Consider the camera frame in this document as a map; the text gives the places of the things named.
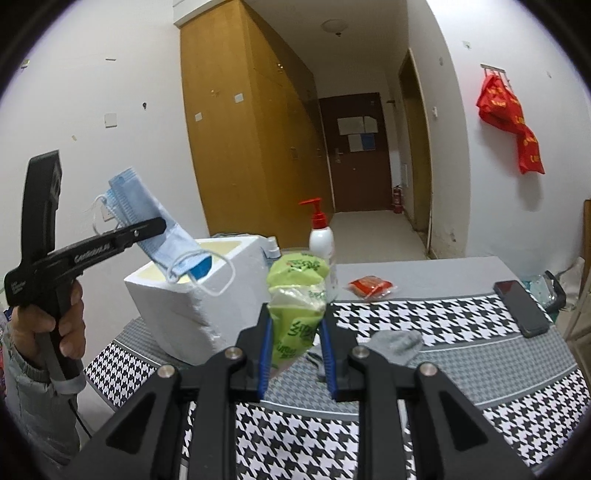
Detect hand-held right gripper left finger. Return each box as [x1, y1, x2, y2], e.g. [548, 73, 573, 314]
[60, 302, 273, 480]

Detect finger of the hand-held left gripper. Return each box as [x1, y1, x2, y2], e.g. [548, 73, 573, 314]
[69, 218, 167, 271]

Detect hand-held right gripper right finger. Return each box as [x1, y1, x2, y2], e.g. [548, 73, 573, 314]
[320, 314, 539, 480]

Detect green wet wipes packet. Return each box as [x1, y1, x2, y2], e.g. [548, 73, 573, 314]
[268, 252, 331, 376]

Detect grey sock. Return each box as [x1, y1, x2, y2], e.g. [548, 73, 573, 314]
[305, 329, 424, 382]

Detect white foam box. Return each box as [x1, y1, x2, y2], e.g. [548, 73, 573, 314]
[124, 234, 273, 367]

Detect person's left forearm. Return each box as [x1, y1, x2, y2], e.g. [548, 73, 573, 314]
[0, 323, 86, 467]

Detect person's left hand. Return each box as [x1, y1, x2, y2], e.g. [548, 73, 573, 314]
[11, 282, 86, 368]

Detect red snack packet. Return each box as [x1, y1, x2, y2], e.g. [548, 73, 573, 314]
[347, 275, 398, 301]

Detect clear blue spray bottle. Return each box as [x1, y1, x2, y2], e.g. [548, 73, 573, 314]
[263, 236, 281, 273]

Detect white pump bottle red top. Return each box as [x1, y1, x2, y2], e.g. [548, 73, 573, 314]
[298, 198, 338, 303]

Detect houndstooth table runner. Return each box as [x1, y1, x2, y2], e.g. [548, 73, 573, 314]
[83, 295, 591, 480]

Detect wooden wardrobe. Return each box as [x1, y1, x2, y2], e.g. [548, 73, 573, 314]
[180, 0, 331, 252]

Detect dark brown door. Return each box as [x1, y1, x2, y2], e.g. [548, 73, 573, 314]
[318, 92, 393, 213]

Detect black smartphone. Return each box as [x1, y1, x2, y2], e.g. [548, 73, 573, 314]
[493, 280, 551, 339]

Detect wooden side door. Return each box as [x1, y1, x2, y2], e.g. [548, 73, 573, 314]
[397, 47, 433, 241]

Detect white paper sheets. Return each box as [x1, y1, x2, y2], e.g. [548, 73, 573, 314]
[337, 116, 378, 136]

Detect black table clamp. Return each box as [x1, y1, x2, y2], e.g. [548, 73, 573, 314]
[545, 271, 567, 311]

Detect red hanging bags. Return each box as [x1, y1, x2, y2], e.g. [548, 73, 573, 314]
[476, 74, 546, 175]

